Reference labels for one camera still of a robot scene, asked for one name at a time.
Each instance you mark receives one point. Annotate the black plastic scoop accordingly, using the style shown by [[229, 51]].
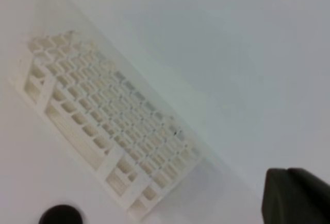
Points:
[[61, 214]]

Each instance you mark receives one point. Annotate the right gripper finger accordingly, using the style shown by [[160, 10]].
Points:
[[294, 195]]

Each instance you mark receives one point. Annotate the white test tube rack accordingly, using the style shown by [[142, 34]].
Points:
[[137, 153]]

